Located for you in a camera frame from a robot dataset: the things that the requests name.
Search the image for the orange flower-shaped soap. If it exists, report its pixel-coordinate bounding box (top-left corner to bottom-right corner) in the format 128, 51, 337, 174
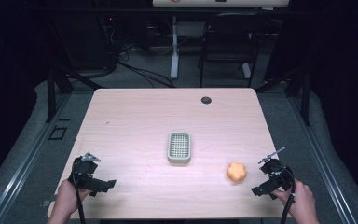
226, 161, 248, 183

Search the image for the bundle of black floor cables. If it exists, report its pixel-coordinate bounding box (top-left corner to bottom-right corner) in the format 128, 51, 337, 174
117, 42, 175, 89

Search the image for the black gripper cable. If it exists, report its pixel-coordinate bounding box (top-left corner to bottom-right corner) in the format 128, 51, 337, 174
71, 158, 87, 224
279, 167, 296, 224

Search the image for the dark equipment rack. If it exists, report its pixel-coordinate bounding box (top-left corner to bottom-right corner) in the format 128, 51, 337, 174
95, 12, 124, 71

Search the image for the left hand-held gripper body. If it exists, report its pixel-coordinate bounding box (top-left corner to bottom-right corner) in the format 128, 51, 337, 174
69, 152, 102, 189

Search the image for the black folding chair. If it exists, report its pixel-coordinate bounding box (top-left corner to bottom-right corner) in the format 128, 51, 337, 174
197, 12, 273, 89

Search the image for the white desk leg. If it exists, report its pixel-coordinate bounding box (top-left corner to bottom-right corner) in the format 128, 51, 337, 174
170, 15, 181, 80
241, 63, 252, 79

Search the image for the grey-green soap dish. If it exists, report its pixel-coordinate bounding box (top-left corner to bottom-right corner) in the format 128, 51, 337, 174
167, 132, 192, 165

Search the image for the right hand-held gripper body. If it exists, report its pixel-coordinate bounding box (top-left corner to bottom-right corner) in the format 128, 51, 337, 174
257, 147, 295, 192

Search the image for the black metal stand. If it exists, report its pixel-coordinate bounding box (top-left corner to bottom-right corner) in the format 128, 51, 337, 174
255, 65, 312, 127
44, 60, 104, 124

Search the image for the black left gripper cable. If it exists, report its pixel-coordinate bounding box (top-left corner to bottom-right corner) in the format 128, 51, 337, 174
71, 158, 87, 224

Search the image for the person's left hand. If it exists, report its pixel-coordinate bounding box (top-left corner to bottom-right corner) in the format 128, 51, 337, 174
53, 179, 91, 217

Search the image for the metal floor rail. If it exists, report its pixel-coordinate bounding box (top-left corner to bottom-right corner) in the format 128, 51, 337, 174
287, 94, 358, 224
0, 92, 71, 224

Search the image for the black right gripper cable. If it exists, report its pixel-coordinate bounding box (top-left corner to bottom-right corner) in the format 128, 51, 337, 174
279, 167, 296, 224

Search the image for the person's right hand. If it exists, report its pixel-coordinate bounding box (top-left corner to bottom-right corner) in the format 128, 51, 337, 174
271, 178, 318, 218

